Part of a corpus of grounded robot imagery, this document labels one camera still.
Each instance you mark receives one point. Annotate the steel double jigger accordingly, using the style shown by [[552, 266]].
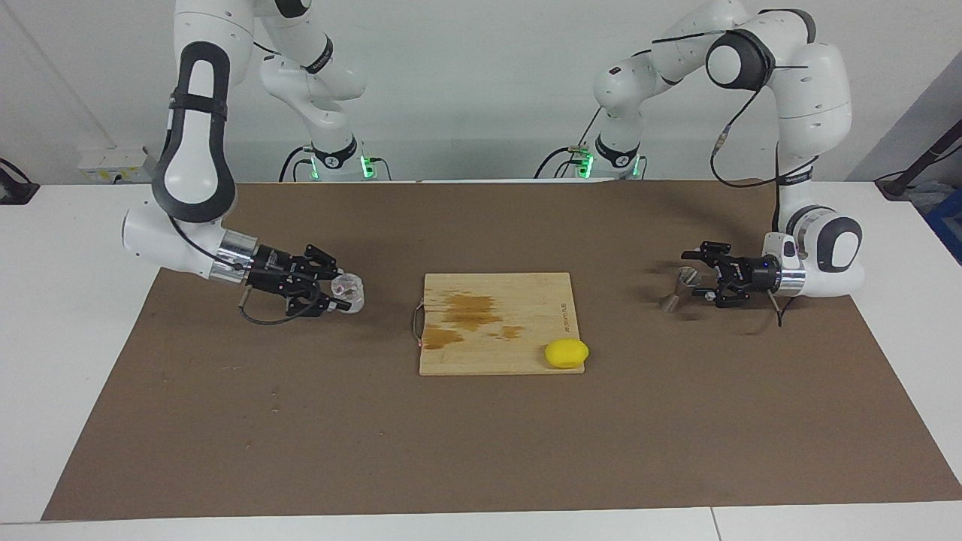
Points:
[[676, 293]]

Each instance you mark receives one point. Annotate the yellow lemon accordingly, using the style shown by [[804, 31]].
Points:
[[567, 354]]

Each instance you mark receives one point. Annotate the small clear glass cup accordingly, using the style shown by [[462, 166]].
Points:
[[350, 291]]

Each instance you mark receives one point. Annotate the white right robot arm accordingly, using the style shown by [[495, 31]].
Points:
[[195, 150]]

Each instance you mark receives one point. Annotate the black table clamp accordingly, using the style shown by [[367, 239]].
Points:
[[15, 189]]

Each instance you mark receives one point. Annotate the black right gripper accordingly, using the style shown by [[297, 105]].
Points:
[[274, 269]]

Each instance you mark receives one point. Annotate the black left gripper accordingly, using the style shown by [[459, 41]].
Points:
[[759, 276]]

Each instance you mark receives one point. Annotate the stained wooden cutting board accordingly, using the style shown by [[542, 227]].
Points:
[[496, 330]]

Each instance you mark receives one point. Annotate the black stand pole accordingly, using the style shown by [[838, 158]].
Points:
[[921, 161]]

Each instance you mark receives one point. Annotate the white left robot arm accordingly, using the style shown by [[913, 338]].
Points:
[[815, 90]]

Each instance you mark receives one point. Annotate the brown table mat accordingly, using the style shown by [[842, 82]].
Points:
[[225, 451]]

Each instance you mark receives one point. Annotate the white wall socket box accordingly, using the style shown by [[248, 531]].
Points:
[[113, 164]]

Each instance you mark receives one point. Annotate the blue box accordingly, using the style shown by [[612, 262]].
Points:
[[947, 225]]

